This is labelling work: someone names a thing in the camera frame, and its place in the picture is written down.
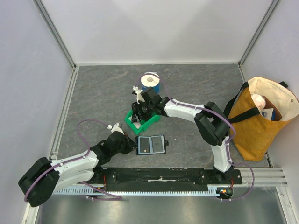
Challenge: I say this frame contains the green plastic bin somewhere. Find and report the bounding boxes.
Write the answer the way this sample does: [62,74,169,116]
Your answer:
[124,110,160,135]

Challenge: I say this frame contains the black leather card holder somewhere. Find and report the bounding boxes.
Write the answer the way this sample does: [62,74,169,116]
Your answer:
[135,135,169,155]

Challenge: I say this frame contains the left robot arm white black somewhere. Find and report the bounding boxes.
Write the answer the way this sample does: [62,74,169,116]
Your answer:
[18,131,138,207]

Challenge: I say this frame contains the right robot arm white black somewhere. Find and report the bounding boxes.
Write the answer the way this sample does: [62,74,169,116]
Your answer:
[131,86,234,184]

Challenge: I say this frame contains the toilet paper roll blue wrapper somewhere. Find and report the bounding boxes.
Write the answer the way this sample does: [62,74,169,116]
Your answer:
[141,72,160,94]

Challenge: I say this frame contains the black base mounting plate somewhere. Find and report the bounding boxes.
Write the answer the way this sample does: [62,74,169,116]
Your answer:
[88,168,243,185]

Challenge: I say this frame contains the mustard canvas tote bag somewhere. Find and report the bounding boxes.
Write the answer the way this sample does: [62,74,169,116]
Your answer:
[224,77,299,161]

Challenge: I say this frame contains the items inside tote bag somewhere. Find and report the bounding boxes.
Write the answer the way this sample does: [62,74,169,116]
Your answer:
[251,93,282,121]

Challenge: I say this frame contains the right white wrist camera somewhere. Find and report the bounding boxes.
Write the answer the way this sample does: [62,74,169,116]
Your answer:
[132,86,144,104]

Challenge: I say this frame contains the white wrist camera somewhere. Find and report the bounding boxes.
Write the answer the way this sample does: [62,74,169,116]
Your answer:
[132,86,144,104]
[107,122,124,135]

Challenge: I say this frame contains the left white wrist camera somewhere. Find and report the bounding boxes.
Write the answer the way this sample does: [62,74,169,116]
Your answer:
[107,122,124,135]

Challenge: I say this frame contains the left aluminium frame post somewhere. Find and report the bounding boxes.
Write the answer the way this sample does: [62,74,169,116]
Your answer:
[33,0,77,70]

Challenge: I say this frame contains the aluminium frame post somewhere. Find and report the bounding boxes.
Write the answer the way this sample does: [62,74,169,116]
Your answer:
[238,0,281,69]
[33,0,77,70]

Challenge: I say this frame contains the right aluminium frame post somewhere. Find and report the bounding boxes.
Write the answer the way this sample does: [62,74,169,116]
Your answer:
[238,0,281,69]

